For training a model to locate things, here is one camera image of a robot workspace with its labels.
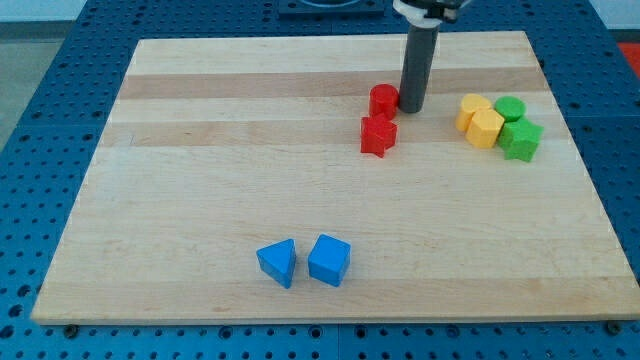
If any yellow cylinder block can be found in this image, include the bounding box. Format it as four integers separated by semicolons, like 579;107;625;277
455;93;493;132

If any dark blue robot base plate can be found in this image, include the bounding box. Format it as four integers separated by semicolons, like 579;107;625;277
276;0;386;19

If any red star block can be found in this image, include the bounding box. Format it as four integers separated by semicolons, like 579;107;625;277
360;114;398;158

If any green star block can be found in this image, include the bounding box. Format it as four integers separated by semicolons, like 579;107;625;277
497;117;544;162

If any blue cube block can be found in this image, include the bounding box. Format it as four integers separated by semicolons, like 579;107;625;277
307;234;351;287

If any red cylinder block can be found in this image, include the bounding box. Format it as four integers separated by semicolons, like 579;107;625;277
368;84;399;120

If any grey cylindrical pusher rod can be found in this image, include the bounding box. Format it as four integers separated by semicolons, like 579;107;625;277
398;25;439;114

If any yellow hexagon block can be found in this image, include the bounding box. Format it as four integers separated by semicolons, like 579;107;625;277
465;109;505;149

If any light wooden board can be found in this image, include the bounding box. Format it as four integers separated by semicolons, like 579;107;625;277
31;31;639;325

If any blue triangle block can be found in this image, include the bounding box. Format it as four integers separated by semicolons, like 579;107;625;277
256;239;296;289

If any green cylinder block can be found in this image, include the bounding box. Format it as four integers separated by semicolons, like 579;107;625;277
494;96;526;122

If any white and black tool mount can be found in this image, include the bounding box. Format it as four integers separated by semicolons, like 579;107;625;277
392;0;470;28

